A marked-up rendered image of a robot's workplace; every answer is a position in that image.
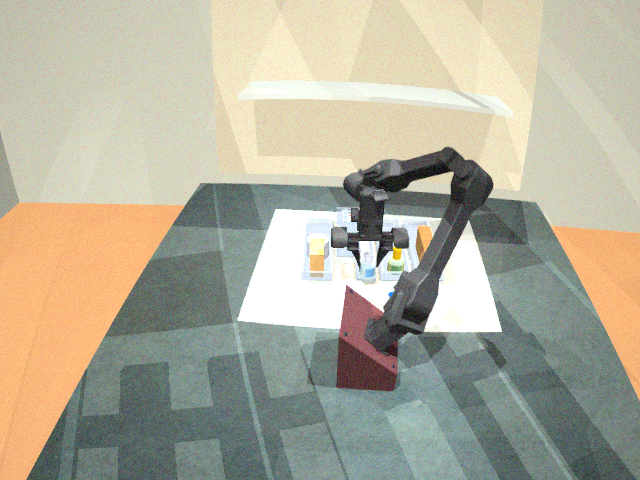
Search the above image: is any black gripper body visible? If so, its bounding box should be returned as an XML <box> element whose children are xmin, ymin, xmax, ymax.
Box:
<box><xmin>331</xmin><ymin>212</ymin><xmax>410</xmax><ymax>249</ymax></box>

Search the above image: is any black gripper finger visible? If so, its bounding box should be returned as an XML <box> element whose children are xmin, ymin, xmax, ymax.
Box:
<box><xmin>347</xmin><ymin>243</ymin><xmax>361</xmax><ymax>268</ymax></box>
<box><xmin>376</xmin><ymin>241</ymin><xmax>394</xmax><ymax>268</ymax></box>

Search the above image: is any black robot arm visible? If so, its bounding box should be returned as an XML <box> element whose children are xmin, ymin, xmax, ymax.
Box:
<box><xmin>343</xmin><ymin>146</ymin><xmax>494</xmax><ymax>356</ymax></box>

